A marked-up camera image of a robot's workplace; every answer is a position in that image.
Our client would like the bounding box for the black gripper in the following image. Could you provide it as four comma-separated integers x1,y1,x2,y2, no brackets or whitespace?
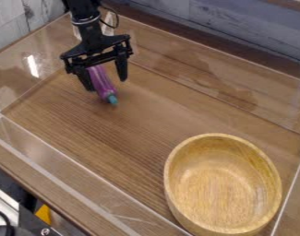
60,34,133,92

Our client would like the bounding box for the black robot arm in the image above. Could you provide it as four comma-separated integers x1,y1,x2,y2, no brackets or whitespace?
60,0,135,91

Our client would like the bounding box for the brown wooden bowl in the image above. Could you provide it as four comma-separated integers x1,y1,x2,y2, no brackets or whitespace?
164,133,283,236

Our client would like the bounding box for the yellow black device base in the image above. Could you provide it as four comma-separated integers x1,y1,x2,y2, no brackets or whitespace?
15,205,64,236

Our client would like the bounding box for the purple toy eggplant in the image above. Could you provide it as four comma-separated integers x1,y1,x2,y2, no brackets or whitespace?
88,65,118,105

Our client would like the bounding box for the clear acrylic tray wall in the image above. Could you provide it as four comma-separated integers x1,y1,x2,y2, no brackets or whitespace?
0,113,191,236

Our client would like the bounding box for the black cable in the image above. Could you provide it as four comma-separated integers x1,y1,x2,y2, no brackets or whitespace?
0,209,17,236

